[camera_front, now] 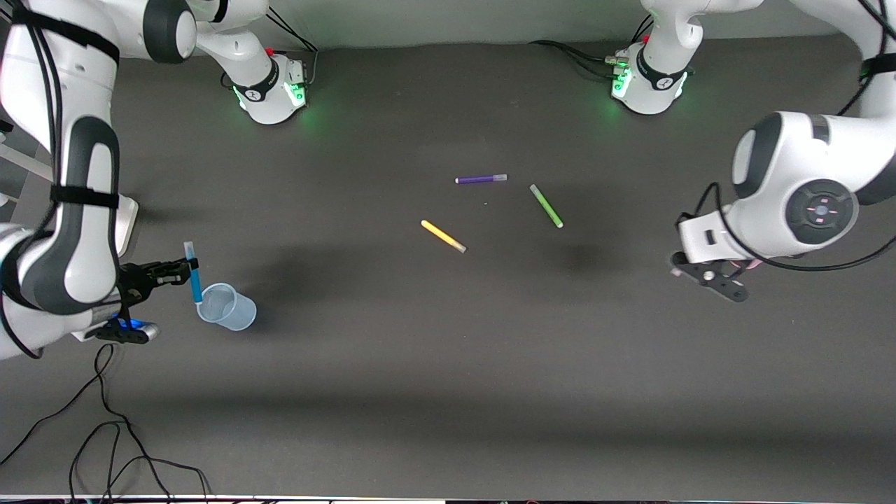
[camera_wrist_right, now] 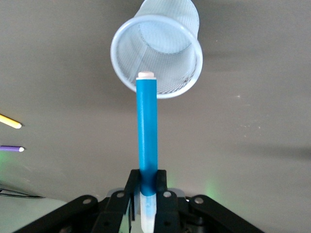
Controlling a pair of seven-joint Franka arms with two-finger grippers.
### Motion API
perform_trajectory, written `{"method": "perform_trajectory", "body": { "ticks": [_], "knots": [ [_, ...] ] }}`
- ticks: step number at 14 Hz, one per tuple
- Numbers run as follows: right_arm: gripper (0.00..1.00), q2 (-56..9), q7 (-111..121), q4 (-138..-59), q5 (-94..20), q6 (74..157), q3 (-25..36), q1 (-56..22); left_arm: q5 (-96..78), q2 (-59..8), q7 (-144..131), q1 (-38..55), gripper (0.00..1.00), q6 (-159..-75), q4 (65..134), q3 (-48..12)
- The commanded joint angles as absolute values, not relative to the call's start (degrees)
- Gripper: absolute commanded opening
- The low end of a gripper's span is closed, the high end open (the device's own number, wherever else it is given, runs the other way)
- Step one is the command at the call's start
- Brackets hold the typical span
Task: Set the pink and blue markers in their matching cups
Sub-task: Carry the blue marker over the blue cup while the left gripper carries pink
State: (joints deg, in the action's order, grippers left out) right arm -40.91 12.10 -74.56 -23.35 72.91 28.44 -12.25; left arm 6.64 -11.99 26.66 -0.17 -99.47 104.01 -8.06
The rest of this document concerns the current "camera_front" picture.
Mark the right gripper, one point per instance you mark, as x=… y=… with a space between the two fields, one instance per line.
x=133 y=280

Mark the yellow marker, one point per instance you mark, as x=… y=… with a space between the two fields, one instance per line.
x=442 y=236

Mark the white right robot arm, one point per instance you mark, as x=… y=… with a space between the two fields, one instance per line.
x=77 y=210

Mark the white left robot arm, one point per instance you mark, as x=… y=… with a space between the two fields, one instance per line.
x=805 y=175

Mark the purple marker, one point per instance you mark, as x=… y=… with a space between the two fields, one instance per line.
x=479 y=179

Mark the dark grey table cloth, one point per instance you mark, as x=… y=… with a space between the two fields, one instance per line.
x=448 y=385

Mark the white stand with base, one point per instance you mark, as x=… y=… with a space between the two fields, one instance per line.
x=129 y=224

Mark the green marker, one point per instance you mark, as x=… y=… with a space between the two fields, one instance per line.
x=546 y=206

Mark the translucent blue plastic cup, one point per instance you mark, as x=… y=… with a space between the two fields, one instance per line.
x=238 y=315

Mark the blue marker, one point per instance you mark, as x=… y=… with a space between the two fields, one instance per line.
x=194 y=283

